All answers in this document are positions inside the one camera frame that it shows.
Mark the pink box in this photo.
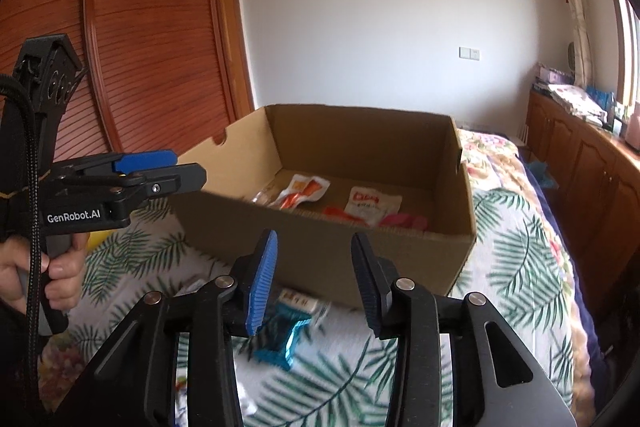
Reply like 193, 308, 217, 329
535, 63, 576, 84

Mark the person's left hand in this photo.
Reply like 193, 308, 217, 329
0, 231, 89, 317

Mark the white orange snack pouch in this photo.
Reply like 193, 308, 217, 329
267, 174, 332, 210

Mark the brown cardboard box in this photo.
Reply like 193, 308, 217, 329
170, 103, 478, 309

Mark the pink snack packet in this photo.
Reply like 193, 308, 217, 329
380, 214, 430, 231

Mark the teal snack packet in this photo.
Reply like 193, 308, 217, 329
252, 289, 332, 371

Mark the wooden framed window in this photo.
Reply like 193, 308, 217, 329
606, 0, 640, 120

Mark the small white red snack pouch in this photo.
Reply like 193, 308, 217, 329
345, 187, 404, 226

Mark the floral blanket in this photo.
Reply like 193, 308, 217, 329
457, 129, 597, 427

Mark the folded floral cloth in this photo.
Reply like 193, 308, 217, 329
545, 83, 609, 126

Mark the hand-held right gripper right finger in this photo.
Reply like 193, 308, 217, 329
350, 233, 578, 427

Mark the blue cloth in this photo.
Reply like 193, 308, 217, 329
530, 161, 557, 188

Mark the low wooden cabinet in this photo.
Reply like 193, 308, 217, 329
525, 89, 640, 289

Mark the leaf-print bed sheet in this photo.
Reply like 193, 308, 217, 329
40, 187, 576, 427

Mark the orange snack packet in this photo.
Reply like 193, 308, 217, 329
322, 206, 366, 223

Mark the blue box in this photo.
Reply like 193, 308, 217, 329
587, 86, 616, 108

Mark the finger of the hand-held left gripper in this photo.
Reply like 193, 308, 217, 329
122, 163, 208, 219
50, 150, 179, 180

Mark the wooden slatted wardrobe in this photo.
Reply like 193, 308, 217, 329
0, 0, 257, 188

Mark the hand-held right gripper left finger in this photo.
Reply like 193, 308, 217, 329
60, 229, 281, 427

